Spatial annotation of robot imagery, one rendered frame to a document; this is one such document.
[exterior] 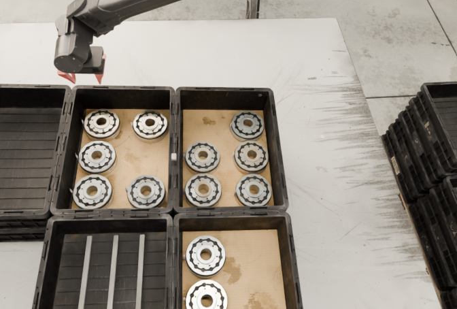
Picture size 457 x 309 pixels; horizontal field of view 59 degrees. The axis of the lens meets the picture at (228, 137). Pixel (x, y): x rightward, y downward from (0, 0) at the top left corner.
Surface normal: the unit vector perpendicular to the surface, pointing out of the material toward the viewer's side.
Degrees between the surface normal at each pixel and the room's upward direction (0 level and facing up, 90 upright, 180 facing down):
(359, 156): 0
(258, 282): 0
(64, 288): 0
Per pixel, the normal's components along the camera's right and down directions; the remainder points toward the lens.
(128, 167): 0.09, -0.51
